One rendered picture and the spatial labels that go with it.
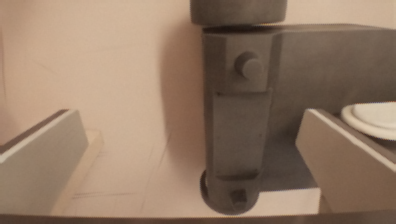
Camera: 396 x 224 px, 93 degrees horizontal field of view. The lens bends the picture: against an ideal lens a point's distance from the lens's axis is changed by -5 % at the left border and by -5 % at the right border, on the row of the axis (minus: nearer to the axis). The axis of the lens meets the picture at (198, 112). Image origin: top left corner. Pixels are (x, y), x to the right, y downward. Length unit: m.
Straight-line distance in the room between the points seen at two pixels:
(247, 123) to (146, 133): 0.37
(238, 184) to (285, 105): 0.23
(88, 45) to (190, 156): 0.48
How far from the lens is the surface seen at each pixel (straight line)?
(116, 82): 0.64
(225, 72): 0.38
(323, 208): 0.43
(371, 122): 0.43
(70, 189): 0.61
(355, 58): 0.54
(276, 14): 0.41
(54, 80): 0.73
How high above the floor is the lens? 0.57
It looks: 62 degrees down
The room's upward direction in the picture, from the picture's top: 176 degrees clockwise
